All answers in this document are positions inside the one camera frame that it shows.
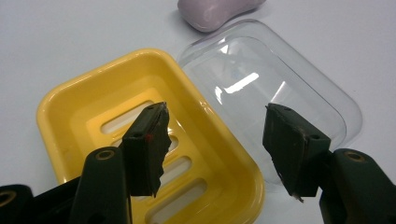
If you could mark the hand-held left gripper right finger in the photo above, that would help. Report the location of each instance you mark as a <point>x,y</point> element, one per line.
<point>295,149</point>

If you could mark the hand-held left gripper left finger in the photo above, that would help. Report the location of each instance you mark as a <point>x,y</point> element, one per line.
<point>143,152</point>

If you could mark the yellow soap dish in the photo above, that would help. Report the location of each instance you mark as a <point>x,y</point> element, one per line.
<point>199,130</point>

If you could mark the clear plastic soap dish lid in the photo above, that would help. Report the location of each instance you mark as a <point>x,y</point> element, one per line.
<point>264,81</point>

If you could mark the pink soap bar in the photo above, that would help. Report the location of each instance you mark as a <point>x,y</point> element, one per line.
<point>214,12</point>

